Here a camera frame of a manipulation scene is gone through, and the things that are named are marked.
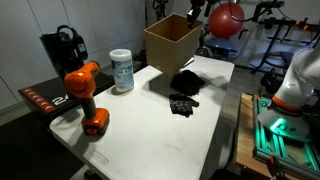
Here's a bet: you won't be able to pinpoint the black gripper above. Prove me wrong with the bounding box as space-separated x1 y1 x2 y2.
186 0 209 30

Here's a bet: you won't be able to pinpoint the brown cardboard box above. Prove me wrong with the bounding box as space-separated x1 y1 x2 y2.
143 13 204 80

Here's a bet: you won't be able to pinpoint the black fabric grey patches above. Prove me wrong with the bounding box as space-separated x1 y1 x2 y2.
170 69 207 97

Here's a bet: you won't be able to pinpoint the black glove yellow label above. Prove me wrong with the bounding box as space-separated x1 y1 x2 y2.
168 93 200 119

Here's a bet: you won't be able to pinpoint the grey dumbbell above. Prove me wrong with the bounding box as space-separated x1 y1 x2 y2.
199 23 211 41

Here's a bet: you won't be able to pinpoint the black exercise bike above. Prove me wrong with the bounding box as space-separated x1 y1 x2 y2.
152 0 169 21

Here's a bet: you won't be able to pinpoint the red exercise ball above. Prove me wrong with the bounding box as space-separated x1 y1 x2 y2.
208 2 245 39

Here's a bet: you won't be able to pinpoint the blue weight bench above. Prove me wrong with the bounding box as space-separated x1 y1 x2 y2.
203 37 238 59

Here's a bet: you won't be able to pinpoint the black multi gym machine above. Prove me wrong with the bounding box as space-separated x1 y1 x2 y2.
249 0 320 74

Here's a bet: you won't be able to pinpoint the white wipes canister blue label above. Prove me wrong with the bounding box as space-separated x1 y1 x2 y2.
109 48 136 93

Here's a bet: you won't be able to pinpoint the black floor bag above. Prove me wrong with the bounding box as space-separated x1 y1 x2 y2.
260 71 284 96

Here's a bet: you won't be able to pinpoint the wooden board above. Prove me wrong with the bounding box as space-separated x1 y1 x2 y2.
234 93 278 180

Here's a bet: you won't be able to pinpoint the white chair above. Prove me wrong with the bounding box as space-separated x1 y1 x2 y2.
216 123 235 169

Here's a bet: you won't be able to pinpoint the black treadmill red chevrons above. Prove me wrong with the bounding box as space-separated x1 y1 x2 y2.
18 49 148 126

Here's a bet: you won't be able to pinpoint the black floor mat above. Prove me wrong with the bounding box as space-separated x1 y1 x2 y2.
0 113 85 180

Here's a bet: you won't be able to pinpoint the orange black cordless drill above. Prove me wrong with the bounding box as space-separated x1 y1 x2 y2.
63 61 111 136

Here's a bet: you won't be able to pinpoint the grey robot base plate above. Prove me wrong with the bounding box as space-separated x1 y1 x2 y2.
257 108 312 143

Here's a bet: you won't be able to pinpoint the aluminium frame green lit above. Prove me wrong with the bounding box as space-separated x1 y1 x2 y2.
252 96 320 178

